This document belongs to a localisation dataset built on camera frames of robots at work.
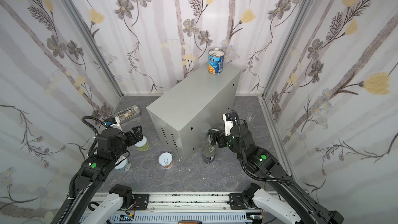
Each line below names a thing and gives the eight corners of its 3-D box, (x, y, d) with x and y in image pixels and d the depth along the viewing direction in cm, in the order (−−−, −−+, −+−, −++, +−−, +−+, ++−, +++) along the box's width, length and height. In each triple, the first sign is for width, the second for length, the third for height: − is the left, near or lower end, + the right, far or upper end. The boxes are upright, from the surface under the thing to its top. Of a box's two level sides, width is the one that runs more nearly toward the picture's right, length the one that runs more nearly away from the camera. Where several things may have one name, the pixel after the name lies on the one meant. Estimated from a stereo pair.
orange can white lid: (159, 168, 87) (157, 165, 82) (161, 156, 91) (159, 152, 86) (172, 168, 87) (171, 165, 82) (174, 156, 91) (172, 152, 86)
